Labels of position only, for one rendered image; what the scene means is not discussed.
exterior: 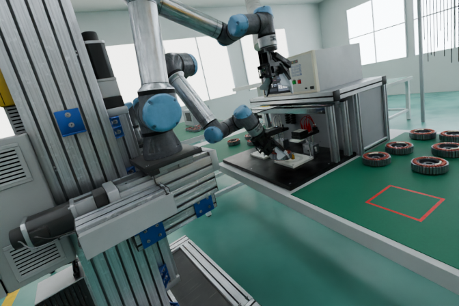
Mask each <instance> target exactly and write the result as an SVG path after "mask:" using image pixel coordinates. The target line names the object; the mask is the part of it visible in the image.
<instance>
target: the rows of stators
mask: <svg viewBox="0 0 459 306"><path fill-rule="evenodd" d="M409 137H410V138H411V139H416V140H429V139H433V138H436V131H435V130H433V129H429V128H419V129H414V130H411V131H409ZM439 139H440V140H441V141H444V142H450V143H453V142H454V143H459V130H446V131H443V132H441V133H439Z"/></svg>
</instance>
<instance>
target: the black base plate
mask: <svg viewBox="0 0 459 306"><path fill-rule="evenodd" d="M289 145H290V147H287V148H284V149H285V150H289V151H291V152H292V153H293V152H294V153H297V154H304V155H308V156H310V154H307V153H304V151H303V143H295V142H290V141H289ZM319 148H320V152H319V153H317V154H314V155H313V154H312V156H313V157H314V159H312V160H310V161H308V162H306V163H303V164H302V165H299V166H298V167H295V168H291V167H286V166H284V165H280V164H277V163H274V160H273V159H271V158H270V157H269V158H267V159H260V158H257V157H254V156H250V154H251V153H254V152H257V150H256V148H251V149H249V150H246V151H244V152H241V153H239V154H235V155H233V156H230V157H228V158H225V159H223V162H224V163H226V164H228V165H231V166H232V167H235V168H237V169H240V170H242V171H245V172H247V173H250V174H251V175H254V176H257V177H259V178H261V179H263V180H266V181H268V182H271V183H273V184H276V185H277V186H280V187H282V188H284V189H287V190H289V191H292V190H294V189H296V188H297V187H299V186H301V185H303V184H305V183H306V182H309V181H310V180H313V179H314V178H316V177H318V176H320V175H322V174H324V173H325V172H327V171H329V170H331V169H333V168H334V167H336V166H338V165H341V164H342V163H344V162H346V161H348V160H350V159H352V158H353V157H355V156H356V152H352V155H350V156H347V155H346V156H345V155H344V151H343V150H339V156H340V162H339V161H338V163H335V162H331V153H330V148H326V147H321V146H319Z"/></svg>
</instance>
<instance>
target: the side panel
mask: <svg viewBox="0 0 459 306"><path fill-rule="evenodd" d="M354 107H355V115H356V122H357V136H358V143H359V152H356V155H359V156H362V155H363V154H365V153H367V152H369V151H371V150H373V149H374V148H377V147H378V146H380V145H382V144H384V143H386V142H388V141H389V140H390V130H389V109H388V98H387V84H384V85H381V86H378V87H375V88H372V89H369V90H366V91H364V92H360V93H358V94H354Z"/></svg>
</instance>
